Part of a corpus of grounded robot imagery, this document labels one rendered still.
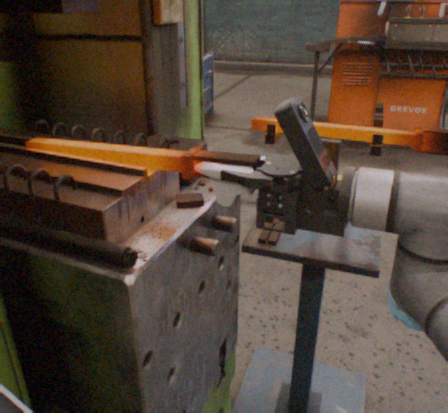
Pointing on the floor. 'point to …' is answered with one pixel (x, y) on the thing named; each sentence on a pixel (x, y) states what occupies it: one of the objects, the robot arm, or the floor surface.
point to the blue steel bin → (208, 82)
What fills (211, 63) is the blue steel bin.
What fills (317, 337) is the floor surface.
